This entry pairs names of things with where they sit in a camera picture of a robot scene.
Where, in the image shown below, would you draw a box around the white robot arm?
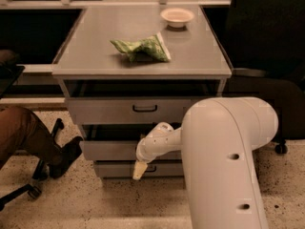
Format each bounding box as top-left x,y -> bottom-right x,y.
132,97 -> 278,229

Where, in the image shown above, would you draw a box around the black office chair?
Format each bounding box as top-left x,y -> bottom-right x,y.
222,0 -> 305,155
0,50 -> 64,211

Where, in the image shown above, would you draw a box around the black office chair right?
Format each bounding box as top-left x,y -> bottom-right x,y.
222,0 -> 305,155

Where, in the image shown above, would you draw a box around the black office chair left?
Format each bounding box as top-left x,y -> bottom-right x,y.
0,50 -> 64,211

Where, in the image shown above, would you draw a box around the dark shoe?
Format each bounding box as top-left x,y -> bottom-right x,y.
49,136 -> 83,179

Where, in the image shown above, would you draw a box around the grey drawer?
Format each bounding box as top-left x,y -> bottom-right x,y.
93,160 -> 183,178
79,139 -> 183,162
66,97 -> 199,125

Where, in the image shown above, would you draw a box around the white bowl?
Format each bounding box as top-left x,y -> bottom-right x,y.
160,8 -> 194,28

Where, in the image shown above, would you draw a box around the person leg brown trousers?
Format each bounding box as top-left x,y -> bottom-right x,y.
0,107 -> 63,169

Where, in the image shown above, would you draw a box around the grey drawer cabinet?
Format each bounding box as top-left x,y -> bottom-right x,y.
51,4 -> 233,180

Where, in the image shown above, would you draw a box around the green chip bag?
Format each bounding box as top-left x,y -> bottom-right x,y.
111,32 -> 172,62

